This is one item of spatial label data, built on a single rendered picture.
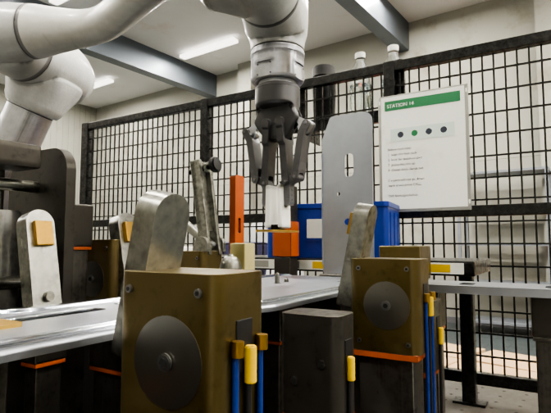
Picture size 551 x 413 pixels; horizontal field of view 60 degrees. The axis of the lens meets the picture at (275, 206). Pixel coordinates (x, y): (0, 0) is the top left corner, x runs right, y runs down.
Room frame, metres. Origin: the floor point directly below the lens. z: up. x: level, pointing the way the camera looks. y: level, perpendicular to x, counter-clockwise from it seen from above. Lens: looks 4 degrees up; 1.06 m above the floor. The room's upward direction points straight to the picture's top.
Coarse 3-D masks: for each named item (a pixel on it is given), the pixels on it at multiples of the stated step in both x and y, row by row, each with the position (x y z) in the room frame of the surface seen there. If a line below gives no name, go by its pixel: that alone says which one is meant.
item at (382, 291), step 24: (360, 264) 0.62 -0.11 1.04; (384, 264) 0.60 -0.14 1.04; (408, 264) 0.58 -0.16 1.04; (360, 288) 0.62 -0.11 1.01; (384, 288) 0.60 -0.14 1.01; (408, 288) 0.58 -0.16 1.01; (360, 312) 0.62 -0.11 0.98; (384, 312) 0.60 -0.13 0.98; (408, 312) 0.58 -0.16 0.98; (432, 312) 0.60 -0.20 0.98; (360, 336) 0.62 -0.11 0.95; (384, 336) 0.60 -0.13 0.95; (408, 336) 0.59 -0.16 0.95; (432, 336) 0.62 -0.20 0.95; (360, 360) 0.62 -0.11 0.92; (384, 360) 0.61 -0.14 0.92; (408, 360) 0.59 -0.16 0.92; (432, 360) 0.62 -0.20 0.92; (360, 384) 0.62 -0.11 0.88; (384, 384) 0.61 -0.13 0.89; (408, 384) 0.59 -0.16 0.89; (432, 384) 0.61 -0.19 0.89; (360, 408) 0.62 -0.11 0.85; (384, 408) 0.61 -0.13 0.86; (408, 408) 0.59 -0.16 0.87; (432, 408) 0.61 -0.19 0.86
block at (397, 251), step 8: (384, 248) 0.93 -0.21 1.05; (392, 248) 0.92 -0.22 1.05; (400, 248) 0.91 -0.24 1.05; (408, 248) 0.90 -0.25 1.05; (416, 248) 0.90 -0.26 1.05; (424, 248) 0.92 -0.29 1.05; (384, 256) 0.93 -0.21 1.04; (392, 256) 0.92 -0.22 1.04; (400, 256) 0.91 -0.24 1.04; (408, 256) 0.90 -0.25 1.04; (416, 256) 0.90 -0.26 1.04; (424, 256) 0.92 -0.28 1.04
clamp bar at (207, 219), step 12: (192, 168) 0.85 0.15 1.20; (204, 168) 0.85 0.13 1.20; (216, 168) 0.84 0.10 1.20; (192, 180) 0.85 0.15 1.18; (204, 180) 0.87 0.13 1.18; (204, 192) 0.85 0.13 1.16; (204, 204) 0.84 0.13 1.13; (204, 216) 0.84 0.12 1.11; (216, 216) 0.87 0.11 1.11; (204, 228) 0.84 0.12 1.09; (216, 228) 0.86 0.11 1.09; (216, 240) 0.86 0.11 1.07
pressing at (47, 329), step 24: (264, 288) 0.69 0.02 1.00; (288, 288) 0.69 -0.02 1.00; (312, 288) 0.69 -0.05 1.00; (336, 288) 0.72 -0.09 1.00; (0, 312) 0.44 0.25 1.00; (24, 312) 0.45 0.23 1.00; (48, 312) 0.46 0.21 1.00; (72, 312) 0.48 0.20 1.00; (96, 312) 0.45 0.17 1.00; (0, 336) 0.34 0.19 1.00; (24, 336) 0.34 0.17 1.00; (48, 336) 0.35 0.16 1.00; (72, 336) 0.36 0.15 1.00; (96, 336) 0.37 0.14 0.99; (0, 360) 0.31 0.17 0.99
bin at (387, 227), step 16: (304, 208) 1.15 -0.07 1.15; (320, 208) 1.13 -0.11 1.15; (384, 208) 1.07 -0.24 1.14; (304, 224) 1.15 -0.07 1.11; (320, 224) 1.13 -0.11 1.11; (384, 224) 1.07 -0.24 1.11; (272, 240) 1.18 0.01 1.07; (304, 240) 1.15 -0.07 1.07; (320, 240) 1.13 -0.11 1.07; (384, 240) 1.07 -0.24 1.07; (272, 256) 1.18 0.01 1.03; (304, 256) 1.15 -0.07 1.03; (320, 256) 1.13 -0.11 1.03
